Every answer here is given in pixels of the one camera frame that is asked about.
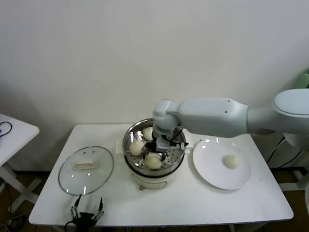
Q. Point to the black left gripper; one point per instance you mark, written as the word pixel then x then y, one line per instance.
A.
pixel 84 217

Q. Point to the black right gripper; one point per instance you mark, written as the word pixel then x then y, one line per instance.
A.
pixel 150 147

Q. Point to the white steamed baozi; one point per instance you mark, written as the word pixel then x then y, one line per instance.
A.
pixel 137 148
pixel 147 134
pixel 231 161
pixel 153 163

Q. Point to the round glass pot lid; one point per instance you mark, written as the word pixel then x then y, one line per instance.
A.
pixel 99 169

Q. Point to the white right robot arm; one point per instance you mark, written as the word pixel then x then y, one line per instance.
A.
pixel 205 116

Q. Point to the stainless steel steamer basket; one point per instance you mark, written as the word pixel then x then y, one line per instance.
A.
pixel 174 155

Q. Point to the cream electric cooker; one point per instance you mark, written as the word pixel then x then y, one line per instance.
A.
pixel 149 182

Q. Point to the white round plate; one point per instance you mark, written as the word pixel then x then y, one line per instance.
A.
pixel 210 164

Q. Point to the white folding side table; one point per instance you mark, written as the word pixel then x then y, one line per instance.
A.
pixel 19 140

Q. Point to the white shelf rack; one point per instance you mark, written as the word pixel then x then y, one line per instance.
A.
pixel 304 162

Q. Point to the pale green appliance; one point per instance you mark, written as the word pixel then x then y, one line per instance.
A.
pixel 303 81

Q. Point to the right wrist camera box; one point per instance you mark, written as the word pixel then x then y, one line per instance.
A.
pixel 162 144

